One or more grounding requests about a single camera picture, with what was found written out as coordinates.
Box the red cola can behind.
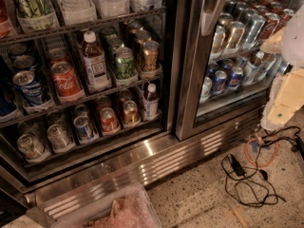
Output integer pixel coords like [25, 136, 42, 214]
[47, 48, 70, 66]

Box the blue can lower shelf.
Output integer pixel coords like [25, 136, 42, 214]
[73, 116, 94, 141]

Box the tea bottle white cap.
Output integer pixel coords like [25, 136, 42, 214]
[80, 29, 110, 89]

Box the silver can lower shelf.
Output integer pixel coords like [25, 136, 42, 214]
[47, 124, 72, 152]

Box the green can front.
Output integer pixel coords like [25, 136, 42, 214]
[115, 47, 135, 80]

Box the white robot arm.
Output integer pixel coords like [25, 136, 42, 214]
[261, 6, 304, 130]

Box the small dark bottle lower shelf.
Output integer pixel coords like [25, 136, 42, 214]
[143, 84, 160, 118]

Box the clear bin with pink wrap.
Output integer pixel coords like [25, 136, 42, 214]
[50, 183, 162, 228]

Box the red cola can front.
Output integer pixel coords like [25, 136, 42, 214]
[50, 62, 85, 103]

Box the gold can front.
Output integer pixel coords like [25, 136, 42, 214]
[141, 40, 160, 72]

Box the green patterned can lower left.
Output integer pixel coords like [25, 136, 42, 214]
[17, 133, 46, 161]

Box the black power adapter with cable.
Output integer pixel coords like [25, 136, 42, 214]
[220, 125, 304, 208]

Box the glass fridge door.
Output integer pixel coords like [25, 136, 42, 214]
[175, 0, 304, 142]

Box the green striped cans top shelf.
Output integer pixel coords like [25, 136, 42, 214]
[13, 0, 53, 19]

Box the blue pepsi can right fridge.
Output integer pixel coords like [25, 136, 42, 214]
[212, 70, 227, 95]
[226, 66, 243, 89]

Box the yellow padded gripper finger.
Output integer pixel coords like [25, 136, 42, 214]
[260, 28, 285, 54]
[261, 68, 304, 130]

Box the gold can lower shelf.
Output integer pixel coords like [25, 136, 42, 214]
[123, 101, 139, 124]

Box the red can lower shelf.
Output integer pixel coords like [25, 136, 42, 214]
[100, 107, 119, 133]

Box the blue pepsi can middle shelf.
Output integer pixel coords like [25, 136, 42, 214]
[12, 70, 47, 106]

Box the orange cable loop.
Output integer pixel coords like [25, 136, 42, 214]
[243, 136, 279, 169]

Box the red cola can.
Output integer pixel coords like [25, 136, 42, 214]
[50, 62, 85, 103]
[47, 48, 70, 66]

